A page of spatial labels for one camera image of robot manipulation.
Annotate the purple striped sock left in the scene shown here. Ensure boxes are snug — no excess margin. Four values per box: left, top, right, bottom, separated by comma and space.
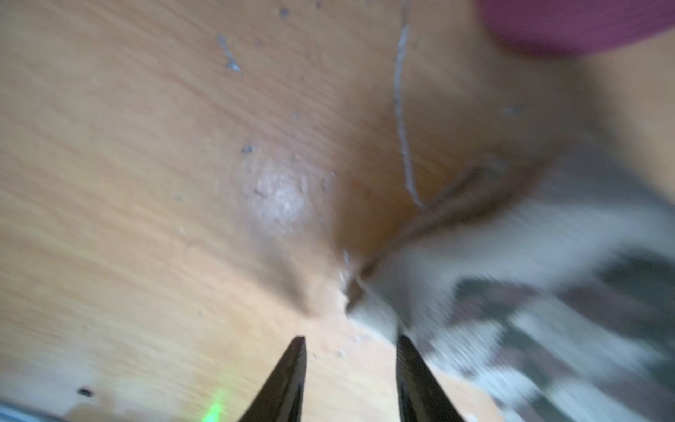
475, 0, 674, 57

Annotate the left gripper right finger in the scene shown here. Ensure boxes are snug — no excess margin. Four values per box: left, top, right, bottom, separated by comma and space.
396, 335, 464, 422

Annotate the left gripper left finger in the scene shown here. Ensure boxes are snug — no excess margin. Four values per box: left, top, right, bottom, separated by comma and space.
239, 336, 307, 422

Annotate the argyle sock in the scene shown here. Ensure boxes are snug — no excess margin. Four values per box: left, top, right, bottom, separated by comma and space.
346, 155, 674, 421

